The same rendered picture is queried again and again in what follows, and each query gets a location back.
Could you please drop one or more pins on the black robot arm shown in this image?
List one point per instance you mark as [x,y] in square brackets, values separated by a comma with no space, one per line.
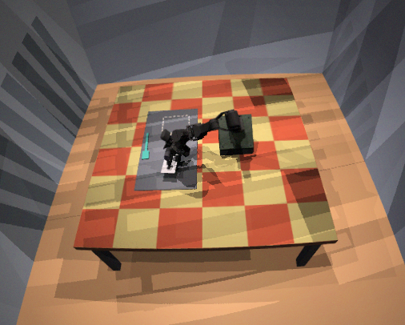
[199,130]

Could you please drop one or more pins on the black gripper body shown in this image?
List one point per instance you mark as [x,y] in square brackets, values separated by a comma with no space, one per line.
[165,136]

